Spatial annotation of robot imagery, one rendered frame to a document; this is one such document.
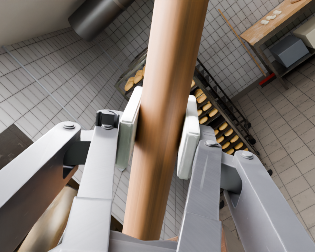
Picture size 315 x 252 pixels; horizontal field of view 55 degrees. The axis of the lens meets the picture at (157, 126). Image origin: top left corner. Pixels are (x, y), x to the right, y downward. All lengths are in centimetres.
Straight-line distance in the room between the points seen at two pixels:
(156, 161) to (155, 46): 7
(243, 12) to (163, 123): 510
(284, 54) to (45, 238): 396
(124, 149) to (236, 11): 511
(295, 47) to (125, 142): 467
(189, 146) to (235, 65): 521
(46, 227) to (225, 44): 419
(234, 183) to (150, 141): 6
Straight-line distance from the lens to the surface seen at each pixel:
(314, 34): 487
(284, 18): 454
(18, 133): 213
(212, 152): 15
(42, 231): 185
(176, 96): 18
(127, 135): 17
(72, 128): 16
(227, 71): 537
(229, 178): 16
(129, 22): 524
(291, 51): 480
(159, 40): 17
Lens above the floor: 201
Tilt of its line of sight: 15 degrees down
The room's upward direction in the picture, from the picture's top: 42 degrees counter-clockwise
